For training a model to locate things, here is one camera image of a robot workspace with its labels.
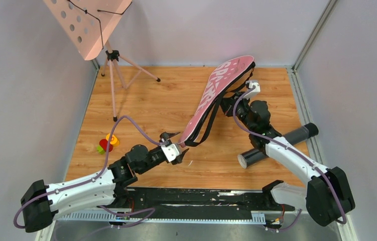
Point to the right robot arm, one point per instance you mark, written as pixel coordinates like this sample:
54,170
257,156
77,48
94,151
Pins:
327,194

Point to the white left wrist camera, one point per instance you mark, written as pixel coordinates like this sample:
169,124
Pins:
171,152

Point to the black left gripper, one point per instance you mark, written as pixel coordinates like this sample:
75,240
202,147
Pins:
167,143

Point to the colourful toy blocks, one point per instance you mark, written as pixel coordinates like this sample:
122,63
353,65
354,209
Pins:
108,143

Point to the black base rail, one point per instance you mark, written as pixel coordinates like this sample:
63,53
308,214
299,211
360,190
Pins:
209,204

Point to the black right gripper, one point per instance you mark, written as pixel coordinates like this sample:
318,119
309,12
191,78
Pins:
227,105

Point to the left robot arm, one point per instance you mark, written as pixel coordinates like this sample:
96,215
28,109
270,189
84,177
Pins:
43,203

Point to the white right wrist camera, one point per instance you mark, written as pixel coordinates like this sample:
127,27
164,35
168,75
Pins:
253,88

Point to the pink music stand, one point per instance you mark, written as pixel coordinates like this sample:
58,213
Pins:
89,25

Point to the pink racket cover bag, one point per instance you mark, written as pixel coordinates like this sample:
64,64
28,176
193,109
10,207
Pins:
228,77

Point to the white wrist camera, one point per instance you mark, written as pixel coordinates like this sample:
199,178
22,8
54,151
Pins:
171,152
253,88

